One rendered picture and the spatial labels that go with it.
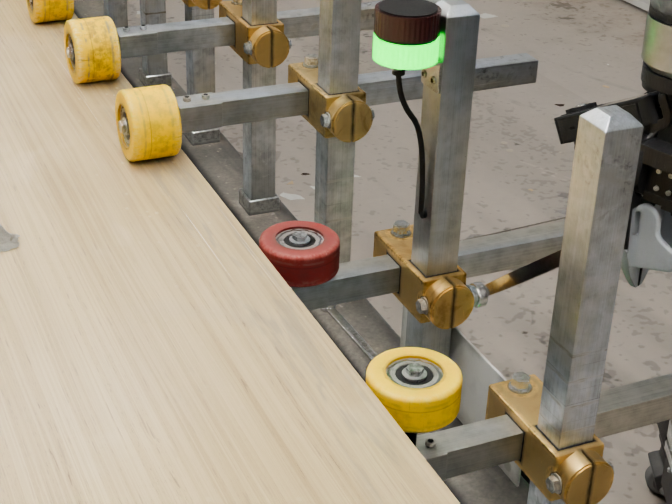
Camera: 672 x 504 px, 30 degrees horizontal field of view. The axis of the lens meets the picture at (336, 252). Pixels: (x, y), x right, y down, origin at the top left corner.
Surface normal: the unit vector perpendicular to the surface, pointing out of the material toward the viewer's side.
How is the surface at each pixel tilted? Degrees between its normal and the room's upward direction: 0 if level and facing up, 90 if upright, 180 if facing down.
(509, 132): 0
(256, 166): 90
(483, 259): 90
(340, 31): 90
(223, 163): 0
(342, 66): 90
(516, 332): 0
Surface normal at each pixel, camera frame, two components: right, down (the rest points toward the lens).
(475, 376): -0.92, 0.17
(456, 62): 0.40, 0.45
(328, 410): 0.04, -0.88
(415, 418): 0.03, 0.48
